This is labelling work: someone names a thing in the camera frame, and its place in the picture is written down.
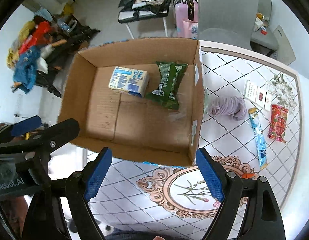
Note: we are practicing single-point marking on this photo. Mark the black bag on bench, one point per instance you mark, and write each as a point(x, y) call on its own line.
point(156, 7)

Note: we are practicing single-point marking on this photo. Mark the purple fuzzy cloth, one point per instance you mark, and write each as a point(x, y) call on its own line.
point(230, 106)

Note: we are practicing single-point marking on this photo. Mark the blue long snack packet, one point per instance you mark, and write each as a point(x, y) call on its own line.
point(259, 137)

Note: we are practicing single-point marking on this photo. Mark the cream blue tissue pack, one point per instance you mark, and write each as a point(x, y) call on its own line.
point(129, 81)

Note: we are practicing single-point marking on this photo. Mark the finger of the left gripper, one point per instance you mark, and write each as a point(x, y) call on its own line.
point(11, 131)
point(47, 140)

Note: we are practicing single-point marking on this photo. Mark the pile of colourful clothes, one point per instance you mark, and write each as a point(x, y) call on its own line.
point(43, 47)

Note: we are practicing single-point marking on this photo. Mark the clear crinkled plastic wrapper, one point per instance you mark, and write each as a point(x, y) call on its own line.
point(281, 92)

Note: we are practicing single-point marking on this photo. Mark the orange snack packet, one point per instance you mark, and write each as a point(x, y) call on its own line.
point(248, 175)

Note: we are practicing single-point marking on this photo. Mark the red snack bag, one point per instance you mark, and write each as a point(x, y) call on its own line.
point(277, 128)

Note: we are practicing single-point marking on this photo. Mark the brown cardboard box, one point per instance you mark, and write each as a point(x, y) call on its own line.
point(136, 129)

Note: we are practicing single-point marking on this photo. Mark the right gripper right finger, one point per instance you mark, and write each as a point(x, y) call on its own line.
point(226, 187)

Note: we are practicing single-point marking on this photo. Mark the white bench with clutter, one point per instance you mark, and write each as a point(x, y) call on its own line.
point(128, 17)

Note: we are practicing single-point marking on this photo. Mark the grey chair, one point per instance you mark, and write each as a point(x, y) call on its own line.
point(232, 22)

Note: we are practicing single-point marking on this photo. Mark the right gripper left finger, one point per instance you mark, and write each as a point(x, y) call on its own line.
point(81, 187)

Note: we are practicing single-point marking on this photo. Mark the green snack bag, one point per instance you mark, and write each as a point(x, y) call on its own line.
point(171, 75)

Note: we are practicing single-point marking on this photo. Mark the white red card box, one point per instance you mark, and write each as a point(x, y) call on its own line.
point(258, 95)

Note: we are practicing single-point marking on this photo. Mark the pink gift bag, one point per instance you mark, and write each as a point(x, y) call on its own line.
point(190, 29)

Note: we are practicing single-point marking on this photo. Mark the pink suitcase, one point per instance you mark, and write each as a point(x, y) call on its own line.
point(185, 10)

